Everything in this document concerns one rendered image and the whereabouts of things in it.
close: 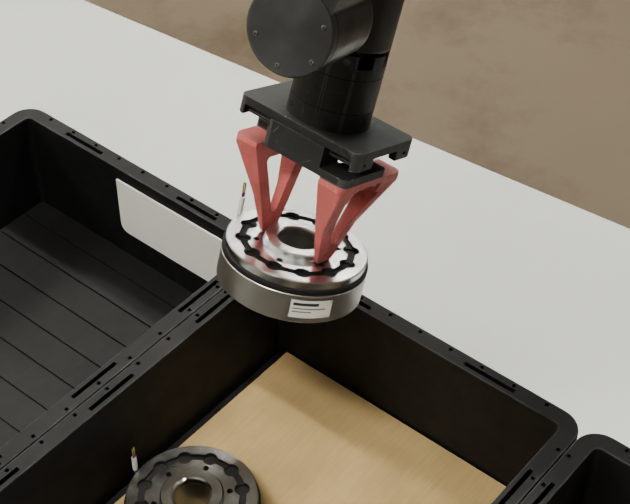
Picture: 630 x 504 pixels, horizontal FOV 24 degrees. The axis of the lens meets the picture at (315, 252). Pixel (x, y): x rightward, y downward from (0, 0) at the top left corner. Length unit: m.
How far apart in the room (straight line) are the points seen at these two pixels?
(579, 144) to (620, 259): 1.27
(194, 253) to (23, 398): 0.19
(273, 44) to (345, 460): 0.42
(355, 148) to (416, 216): 0.65
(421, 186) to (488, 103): 1.29
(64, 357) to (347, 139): 0.42
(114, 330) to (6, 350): 0.09
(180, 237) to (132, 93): 0.51
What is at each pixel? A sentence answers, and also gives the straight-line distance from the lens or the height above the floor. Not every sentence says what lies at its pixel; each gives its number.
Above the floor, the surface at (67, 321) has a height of 0.83.
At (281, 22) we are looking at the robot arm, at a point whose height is 1.26.
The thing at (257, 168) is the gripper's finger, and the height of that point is 1.12.
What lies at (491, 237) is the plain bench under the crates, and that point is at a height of 0.70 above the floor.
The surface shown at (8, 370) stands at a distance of 1.27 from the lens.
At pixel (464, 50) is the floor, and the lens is 3.02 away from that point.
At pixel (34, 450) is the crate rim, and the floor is 0.93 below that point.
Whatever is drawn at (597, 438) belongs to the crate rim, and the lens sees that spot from 1.08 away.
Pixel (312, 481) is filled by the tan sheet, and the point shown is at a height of 0.83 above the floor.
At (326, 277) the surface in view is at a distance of 0.98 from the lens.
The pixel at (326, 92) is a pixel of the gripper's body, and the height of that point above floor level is 1.18.
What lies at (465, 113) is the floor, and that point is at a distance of 2.86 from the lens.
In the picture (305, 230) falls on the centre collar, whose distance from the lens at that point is 1.03.
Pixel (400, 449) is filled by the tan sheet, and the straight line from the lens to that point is 1.18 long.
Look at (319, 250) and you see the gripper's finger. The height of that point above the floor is 1.07.
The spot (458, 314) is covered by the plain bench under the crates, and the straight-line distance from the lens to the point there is 1.47.
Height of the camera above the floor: 1.75
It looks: 43 degrees down
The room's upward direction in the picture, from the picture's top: straight up
